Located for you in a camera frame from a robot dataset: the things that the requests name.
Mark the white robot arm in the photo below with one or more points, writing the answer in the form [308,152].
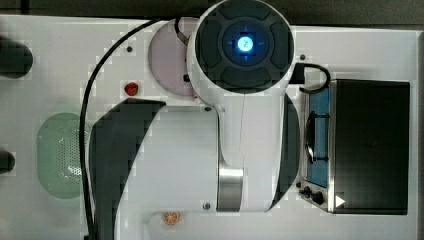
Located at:
[218,150]

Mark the red strawberry left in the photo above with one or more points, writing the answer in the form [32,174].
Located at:
[131,88]

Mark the orange slice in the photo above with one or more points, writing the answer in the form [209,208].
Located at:
[171,218]

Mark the black steel toaster oven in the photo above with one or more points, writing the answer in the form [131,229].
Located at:
[355,153]

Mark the green perforated colander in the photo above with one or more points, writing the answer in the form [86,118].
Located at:
[58,156]

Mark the black cylinder upper left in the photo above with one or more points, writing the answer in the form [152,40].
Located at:
[16,59]

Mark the black cylinder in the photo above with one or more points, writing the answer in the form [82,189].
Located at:
[7,162]
[16,59]

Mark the black cylinder lower left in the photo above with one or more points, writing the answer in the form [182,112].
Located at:
[7,162]

